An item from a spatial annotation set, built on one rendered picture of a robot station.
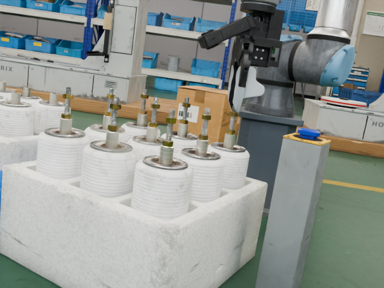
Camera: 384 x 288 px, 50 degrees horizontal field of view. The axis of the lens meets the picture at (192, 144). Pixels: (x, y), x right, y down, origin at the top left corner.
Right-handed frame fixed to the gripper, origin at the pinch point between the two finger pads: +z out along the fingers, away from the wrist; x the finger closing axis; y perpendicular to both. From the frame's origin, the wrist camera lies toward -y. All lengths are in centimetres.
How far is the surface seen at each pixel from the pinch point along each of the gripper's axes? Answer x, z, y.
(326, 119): 159, 16, 107
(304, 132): -15.7, 2.1, 9.5
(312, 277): -7.4, 34.6, 22.0
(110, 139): -11.5, 7.8, -23.9
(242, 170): -3.9, 13.1, 3.2
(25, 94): 42, 8, -50
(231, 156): -4.7, 10.1, 0.2
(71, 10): 487, -50, -97
